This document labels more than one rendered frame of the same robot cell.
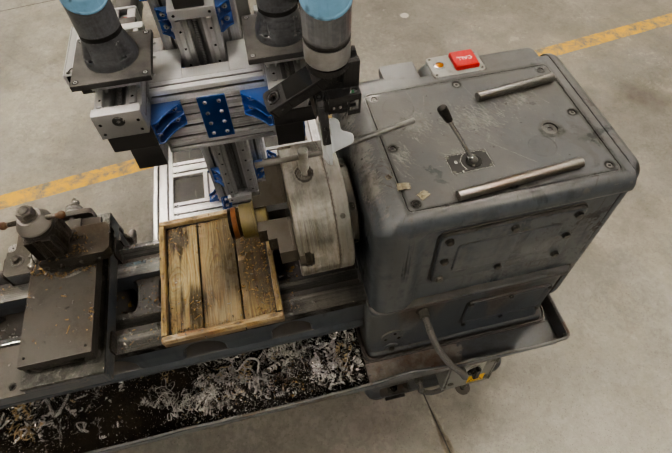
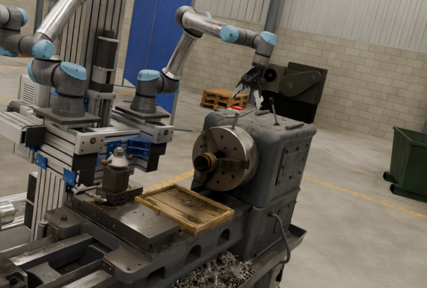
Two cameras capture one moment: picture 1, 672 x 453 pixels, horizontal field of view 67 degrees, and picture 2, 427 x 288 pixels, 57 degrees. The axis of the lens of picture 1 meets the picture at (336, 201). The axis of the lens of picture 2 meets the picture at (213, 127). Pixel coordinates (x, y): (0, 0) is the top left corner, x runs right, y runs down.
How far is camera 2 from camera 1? 1.64 m
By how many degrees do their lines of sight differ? 56
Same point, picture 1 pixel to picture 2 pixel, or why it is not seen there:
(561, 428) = not seen: outside the picture
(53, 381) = (166, 248)
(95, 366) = (180, 238)
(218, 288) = (192, 212)
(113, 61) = (81, 110)
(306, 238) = (247, 151)
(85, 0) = (84, 72)
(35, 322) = (133, 222)
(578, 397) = not seen: outside the picture
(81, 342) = (170, 223)
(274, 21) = (149, 100)
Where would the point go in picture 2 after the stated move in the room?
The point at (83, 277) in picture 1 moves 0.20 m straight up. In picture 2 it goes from (135, 205) to (143, 155)
